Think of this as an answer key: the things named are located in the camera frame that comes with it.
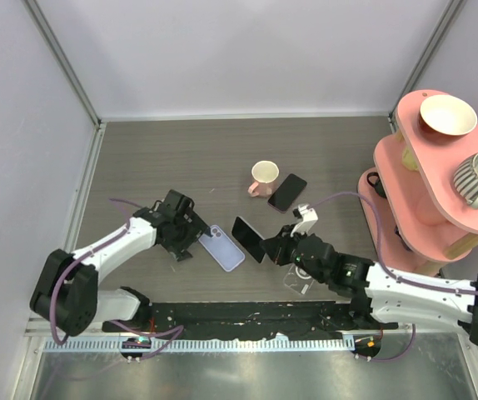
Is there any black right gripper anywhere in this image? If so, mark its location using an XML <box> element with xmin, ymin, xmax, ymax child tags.
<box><xmin>261</xmin><ymin>223</ymin><xmax>328</xmax><ymax>284</ymax></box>

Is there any white phone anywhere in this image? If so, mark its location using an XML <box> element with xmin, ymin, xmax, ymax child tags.
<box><xmin>232</xmin><ymin>216</ymin><xmax>266</xmax><ymax>263</ymax></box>

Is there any lilac phone case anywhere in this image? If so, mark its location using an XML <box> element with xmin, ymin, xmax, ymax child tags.
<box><xmin>198</xmin><ymin>225</ymin><xmax>246</xmax><ymax>273</ymax></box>

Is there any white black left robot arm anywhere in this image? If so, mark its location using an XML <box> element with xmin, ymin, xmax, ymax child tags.
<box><xmin>30</xmin><ymin>190</ymin><xmax>211</xmax><ymax>345</ymax></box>

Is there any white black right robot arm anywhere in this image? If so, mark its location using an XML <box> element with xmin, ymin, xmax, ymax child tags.
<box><xmin>260</xmin><ymin>225</ymin><xmax>478</xmax><ymax>346</ymax></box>

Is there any clear magsafe phone case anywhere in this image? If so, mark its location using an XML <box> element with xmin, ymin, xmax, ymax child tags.
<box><xmin>282</xmin><ymin>266</ymin><xmax>316</xmax><ymax>296</ymax></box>

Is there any purple phone black screen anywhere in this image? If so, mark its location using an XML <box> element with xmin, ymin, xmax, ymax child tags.
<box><xmin>267</xmin><ymin>173</ymin><xmax>307</xmax><ymax>213</ymax></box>

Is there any pink mug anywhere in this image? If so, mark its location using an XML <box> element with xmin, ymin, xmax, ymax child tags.
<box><xmin>247</xmin><ymin>160</ymin><xmax>280</xmax><ymax>198</ymax></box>

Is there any dark green mug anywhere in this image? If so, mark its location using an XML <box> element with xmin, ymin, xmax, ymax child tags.
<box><xmin>366</xmin><ymin>172</ymin><xmax>386</xmax><ymax>198</ymax></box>

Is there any pink tiered wooden shelf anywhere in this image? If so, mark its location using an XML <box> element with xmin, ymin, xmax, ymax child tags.
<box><xmin>358</xmin><ymin>89</ymin><xmax>478</xmax><ymax>276</ymax></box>

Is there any white bowl brown outside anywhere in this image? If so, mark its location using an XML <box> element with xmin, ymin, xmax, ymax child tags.
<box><xmin>418</xmin><ymin>94</ymin><xmax>478</xmax><ymax>140</ymax></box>

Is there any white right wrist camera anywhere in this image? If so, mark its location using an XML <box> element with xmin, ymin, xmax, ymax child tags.
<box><xmin>291</xmin><ymin>203</ymin><xmax>318</xmax><ymax>237</ymax></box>

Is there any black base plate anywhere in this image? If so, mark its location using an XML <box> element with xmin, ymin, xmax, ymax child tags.
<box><xmin>122</xmin><ymin>301</ymin><xmax>399</xmax><ymax>341</ymax></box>

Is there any white slotted cable duct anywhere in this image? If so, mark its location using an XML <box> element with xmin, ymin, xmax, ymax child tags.
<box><xmin>43</xmin><ymin>333</ymin><xmax>355</xmax><ymax>353</ymax></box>

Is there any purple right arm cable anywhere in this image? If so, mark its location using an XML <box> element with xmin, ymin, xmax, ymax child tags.
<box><xmin>309</xmin><ymin>190</ymin><xmax>478</xmax><ymax>362</ymax></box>

